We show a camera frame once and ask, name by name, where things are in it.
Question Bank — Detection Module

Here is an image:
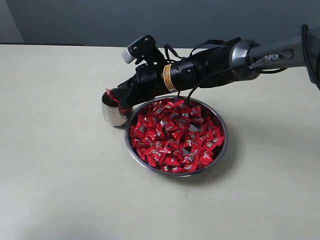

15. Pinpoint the black cable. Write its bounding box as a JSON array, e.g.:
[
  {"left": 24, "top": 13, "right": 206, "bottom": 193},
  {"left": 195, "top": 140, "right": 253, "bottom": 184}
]
[{"left": 163, "top": 37, "right": 291, "bottom": 107}]

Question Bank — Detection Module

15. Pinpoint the red candy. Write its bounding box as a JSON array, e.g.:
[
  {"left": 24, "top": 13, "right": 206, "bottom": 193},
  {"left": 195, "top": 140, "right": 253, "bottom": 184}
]
[
  {"left": 164, "top": 156, "right": 181, "bottom": 167},
  {"left": 145, "top": 149, "right": 166, "bottom": 165},
  {"left": 199, "top": 151, "right": 214, "bottom": 166},
  {"left": 105, "top": 88, "right": 119, "bottom": 104},
  {"left": 132, "top": 122, "right": 149, "bottom": 136}
]

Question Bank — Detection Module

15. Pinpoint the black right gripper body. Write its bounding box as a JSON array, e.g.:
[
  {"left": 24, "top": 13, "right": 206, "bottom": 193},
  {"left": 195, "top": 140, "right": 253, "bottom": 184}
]
[{"left": 136, "top": 57, "right": 208, "bottom": 100}]

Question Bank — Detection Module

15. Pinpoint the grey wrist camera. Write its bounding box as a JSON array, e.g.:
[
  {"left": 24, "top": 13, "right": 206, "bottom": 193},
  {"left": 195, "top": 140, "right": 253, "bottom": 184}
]
[{"left": 122, "top": 35, "right": 156, "bottom": 64}]

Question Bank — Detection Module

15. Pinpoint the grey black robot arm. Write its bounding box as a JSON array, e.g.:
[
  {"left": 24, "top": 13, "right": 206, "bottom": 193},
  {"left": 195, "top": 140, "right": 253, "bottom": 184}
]
[{"left": 107, "top": 25, "right": 320, "bottom": 109}]

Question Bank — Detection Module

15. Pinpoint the small steel cup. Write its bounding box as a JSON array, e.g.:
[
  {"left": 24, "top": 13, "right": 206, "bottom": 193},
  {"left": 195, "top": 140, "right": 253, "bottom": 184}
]
[{"left": 101, "top": 92, "right": 133, "bottom": 127}]

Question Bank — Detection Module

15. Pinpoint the round steel bowl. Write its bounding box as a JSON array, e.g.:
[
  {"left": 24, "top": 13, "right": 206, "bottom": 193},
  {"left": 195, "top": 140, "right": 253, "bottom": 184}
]
[{"left": 124, "top": 95, "right": 229, "bottom": 178}]

